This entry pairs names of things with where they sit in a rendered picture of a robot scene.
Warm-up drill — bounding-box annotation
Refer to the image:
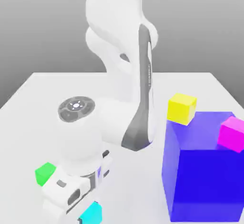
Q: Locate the small green cube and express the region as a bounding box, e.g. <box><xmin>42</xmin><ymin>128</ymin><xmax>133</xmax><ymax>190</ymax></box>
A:
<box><xmin>34</xmin><ymin>162</ymin><xmax>57</xmax><ymax>187</ymax></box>

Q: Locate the large blue box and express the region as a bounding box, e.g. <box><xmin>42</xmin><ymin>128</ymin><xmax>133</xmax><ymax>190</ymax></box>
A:
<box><xmin>161</xmin><ymin>111</ymin><xmax>244</xmax><ymax>223</ymax></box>

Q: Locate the small cyan cube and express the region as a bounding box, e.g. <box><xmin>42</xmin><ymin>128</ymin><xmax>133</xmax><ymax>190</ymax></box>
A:
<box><xmin>78</xmin><ymin>201</ymin><xmax>103</xmax><ymax>224</ymax></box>

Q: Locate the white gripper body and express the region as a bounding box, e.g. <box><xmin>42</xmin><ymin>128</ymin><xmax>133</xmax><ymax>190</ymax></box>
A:
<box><xmin>42</xmin><ymin>199</ymin><xmax>94</xmax><ymax>224</ymax></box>

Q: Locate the small magenta cube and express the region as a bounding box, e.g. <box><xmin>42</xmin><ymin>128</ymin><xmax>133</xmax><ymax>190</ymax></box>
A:
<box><xmin>217</xmin><ymin>115</ymin><xmax>244</xmax><ymax>153</ymax></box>

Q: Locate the small yellow cube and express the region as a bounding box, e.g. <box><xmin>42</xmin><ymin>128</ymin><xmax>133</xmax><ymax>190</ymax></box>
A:
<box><xmin>166</xmin><ymin>92</ymin><xmax>197</xmax><ymax>126</ymax></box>

